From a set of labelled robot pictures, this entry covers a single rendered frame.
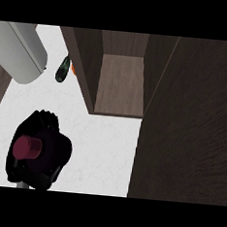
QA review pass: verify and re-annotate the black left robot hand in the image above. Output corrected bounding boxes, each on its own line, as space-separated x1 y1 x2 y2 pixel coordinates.
4 107 77 193

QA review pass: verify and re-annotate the dark wine bottle maroon cap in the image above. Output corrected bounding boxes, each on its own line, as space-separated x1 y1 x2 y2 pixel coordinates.
10 126 71 179

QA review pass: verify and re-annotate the brown wooden open cabinet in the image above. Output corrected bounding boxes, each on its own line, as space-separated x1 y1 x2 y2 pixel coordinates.
52 26 182 122

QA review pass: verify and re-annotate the dark brown cabinet door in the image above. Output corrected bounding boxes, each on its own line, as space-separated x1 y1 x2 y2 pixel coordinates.
125 33 227 208

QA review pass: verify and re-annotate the dark green cucumber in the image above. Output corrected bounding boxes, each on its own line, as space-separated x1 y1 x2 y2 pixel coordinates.
54 54 73 84

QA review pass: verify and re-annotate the orange carrot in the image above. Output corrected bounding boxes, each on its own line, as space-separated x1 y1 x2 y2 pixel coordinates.
70 61 78 77

